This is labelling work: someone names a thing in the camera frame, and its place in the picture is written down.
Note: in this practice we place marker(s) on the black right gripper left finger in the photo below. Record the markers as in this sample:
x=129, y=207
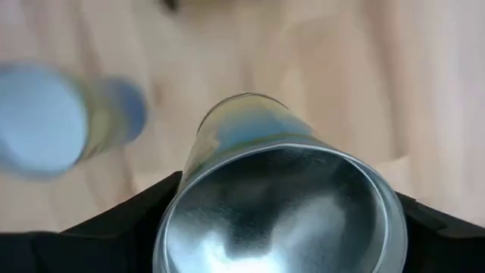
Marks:
x=94, y=246

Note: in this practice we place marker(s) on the yellow-green tall tin can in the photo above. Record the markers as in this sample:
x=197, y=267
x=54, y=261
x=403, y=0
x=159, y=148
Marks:
x=41, y=121

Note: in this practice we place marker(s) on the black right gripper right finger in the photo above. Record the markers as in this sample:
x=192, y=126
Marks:
x=447, y=246

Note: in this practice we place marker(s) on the blue labelled tall tin can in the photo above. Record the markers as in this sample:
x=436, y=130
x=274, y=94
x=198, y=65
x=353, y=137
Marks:
x=273, y=212

